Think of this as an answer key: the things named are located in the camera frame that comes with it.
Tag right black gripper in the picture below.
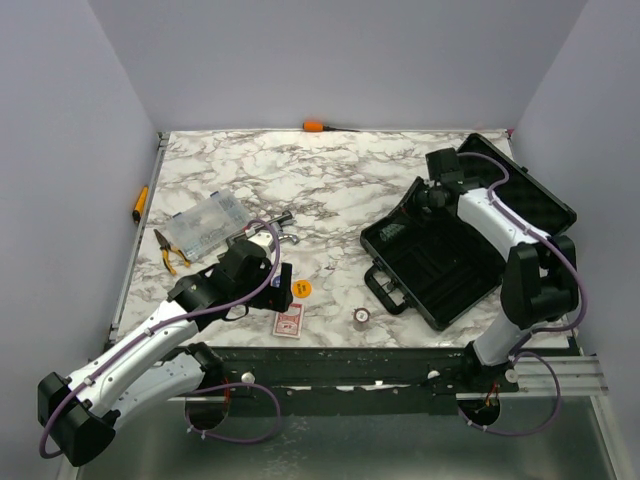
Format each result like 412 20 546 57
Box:
387 177 440 228

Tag blue poker chip stack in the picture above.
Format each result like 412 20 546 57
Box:
379 223 406 242

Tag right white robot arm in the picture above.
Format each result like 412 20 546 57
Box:
386 148 581 392

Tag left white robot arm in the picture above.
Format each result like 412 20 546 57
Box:
37 232 293 466

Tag black poker set case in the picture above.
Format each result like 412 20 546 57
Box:
360 133 577 331

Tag orange big blind button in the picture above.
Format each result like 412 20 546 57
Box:
292 280 312 298

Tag red playing card deck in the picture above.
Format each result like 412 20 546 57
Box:
272 303 304 339

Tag chrome faucet tap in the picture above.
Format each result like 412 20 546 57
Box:
274 222 299 245

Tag grey metal clamp bar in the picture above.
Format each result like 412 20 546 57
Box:
227 210 295 249

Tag clear plastic parts box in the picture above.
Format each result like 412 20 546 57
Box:
165 189 251 261

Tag orange screwdriver at back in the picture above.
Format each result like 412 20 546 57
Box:
302 121 358 133

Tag orange tool at left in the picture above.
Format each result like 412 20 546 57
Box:
131 186 149 224

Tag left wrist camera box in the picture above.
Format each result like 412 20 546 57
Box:
248 229 275 258

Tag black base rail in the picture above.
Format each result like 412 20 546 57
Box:
184 347 518 423

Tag yellow handled pliers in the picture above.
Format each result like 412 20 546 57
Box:
153 229 191 275

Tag aluminium extrusion rail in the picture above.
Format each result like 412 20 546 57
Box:
515 356 609 397

